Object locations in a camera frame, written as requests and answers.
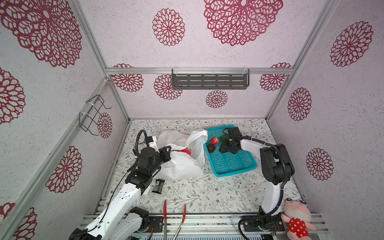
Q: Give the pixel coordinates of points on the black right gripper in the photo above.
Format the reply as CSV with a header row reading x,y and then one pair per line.
x,y
224,144

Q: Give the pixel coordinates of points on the red dragon fruit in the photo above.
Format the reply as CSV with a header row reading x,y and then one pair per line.
x,y
187,151

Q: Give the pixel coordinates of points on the dark grey wall shelf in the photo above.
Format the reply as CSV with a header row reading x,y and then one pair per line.
x,y
213,80

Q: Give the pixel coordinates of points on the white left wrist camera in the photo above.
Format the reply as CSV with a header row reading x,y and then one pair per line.
x,y
152,141

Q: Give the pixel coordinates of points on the teal plastic basket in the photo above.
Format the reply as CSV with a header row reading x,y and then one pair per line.
x,y
228,164

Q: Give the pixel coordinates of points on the red strawberry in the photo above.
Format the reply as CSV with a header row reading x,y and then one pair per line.
x,y
214,141

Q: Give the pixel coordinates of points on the dark purple fruit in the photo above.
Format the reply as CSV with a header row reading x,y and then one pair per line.
x,y
211,148

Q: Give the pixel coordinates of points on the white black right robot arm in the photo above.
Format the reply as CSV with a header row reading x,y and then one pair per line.
x,y
277,167

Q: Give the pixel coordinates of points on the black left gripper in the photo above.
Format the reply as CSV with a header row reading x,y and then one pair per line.
x,y
166,155

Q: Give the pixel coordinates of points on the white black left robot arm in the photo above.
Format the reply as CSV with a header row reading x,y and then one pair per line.
x,y
117,221

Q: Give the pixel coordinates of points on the black wire wall rack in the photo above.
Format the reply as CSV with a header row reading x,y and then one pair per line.
x,y
96,121

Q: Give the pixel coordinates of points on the white plastic bag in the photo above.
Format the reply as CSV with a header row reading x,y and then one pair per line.
x,y
182,166

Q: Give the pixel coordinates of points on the pink plush toy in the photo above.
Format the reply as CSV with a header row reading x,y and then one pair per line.
x,y
298,217

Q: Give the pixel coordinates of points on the black snack packet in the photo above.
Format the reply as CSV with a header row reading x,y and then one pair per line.
x,y
158,187

